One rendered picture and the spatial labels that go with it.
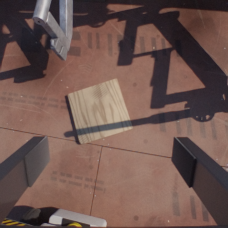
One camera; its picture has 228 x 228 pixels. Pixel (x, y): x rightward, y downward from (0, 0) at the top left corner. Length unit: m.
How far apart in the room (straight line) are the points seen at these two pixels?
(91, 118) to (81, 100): 0.12
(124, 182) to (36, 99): 0.72
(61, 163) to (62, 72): 0.55
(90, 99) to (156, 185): 0.58
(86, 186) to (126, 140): 0.33
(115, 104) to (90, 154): 0.31
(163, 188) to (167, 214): 0.12
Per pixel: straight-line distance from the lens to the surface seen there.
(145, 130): 0.91
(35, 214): 1.00
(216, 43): 1.18
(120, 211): 0.98
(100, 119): 0.91
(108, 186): 0.95
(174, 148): 0.17
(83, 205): 1.00
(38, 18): 0.76
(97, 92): 0.95
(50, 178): 1.03
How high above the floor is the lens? 0.91
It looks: 79 degrees down
